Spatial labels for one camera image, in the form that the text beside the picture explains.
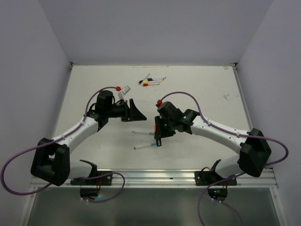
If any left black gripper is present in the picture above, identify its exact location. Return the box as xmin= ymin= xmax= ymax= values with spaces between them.
xmin=106 ymin=98 xmax=146 ymax=122

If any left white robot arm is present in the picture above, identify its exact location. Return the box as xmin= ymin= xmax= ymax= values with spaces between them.
xmin=31 ymin=90 xmax=147 ymax=186

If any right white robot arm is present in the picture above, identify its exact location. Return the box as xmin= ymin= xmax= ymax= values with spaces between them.
xmin=154 ymin=100 xmax=271 ymax=185

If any green cap marker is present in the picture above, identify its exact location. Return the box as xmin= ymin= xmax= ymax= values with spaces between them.
xmin=132 ymin=130 xmax=155 ymax=136

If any blue cap marker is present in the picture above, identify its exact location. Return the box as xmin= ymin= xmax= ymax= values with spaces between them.
xmin=134 ymin=142 xmax=157 ymax=150

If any black cap marker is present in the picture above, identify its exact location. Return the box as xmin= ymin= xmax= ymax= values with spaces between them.
xmin=138 ymin=73 xmax=150 ymax=85

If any yellow cap marker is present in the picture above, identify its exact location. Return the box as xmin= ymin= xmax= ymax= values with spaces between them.
xmin=143 ymin=80 xmax=163 ymax=84

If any red cap marker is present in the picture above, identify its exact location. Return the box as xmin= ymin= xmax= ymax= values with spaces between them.
xmin=143 ymin=83 xmax=160 ymax=87

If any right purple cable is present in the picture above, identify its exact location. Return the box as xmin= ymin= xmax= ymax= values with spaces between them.
xmin=159 ymin=91 xmax=289 ymax=226

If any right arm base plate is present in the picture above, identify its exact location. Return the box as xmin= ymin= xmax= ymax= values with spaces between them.
xmin=194 ymin=171 xmax=237 ymax=186

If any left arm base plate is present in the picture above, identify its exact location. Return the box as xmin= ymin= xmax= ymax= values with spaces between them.
xmin=70 ymin=170 xmax=112 ymax=186

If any aluminium right side rail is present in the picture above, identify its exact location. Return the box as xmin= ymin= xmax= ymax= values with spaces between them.
xmin=231 ymin=62 xmax=268 ymax=169

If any aluminium rail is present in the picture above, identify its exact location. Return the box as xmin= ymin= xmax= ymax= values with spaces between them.
xmin=231 ymin=62 xmax=268 ymax=169
xmin=30 ymin=167 xmax=279 ymax=189

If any aluminium front rail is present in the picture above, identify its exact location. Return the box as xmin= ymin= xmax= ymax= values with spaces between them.
xmin=30 ymin=167 xmax=279 ymax=189

